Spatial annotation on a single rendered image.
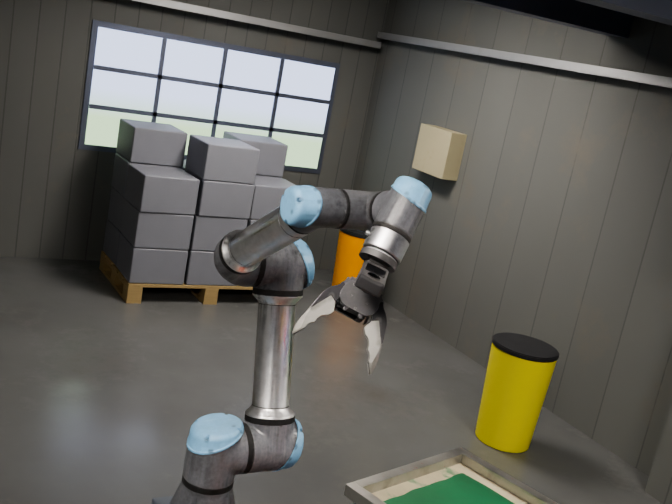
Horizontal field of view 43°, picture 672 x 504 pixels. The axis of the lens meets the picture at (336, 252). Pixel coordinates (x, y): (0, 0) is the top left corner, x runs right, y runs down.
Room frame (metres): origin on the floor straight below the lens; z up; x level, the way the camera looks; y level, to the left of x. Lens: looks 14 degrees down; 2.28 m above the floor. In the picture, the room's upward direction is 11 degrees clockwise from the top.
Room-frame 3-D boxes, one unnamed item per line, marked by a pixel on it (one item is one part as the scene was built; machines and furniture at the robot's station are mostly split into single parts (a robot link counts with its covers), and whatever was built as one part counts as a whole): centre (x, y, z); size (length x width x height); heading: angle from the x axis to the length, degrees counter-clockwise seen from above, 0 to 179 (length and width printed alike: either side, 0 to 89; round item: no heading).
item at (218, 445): (1.75, 0.18, 1.37); 0.13 x 0.12 x 0.14; 123
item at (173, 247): (7.18, 1.18, 0.67); 1.41 x 0.90 x 1.33; 121
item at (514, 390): (5.21, -1.30, 0.33); 0.43 x 0.42 x 0.67; 31
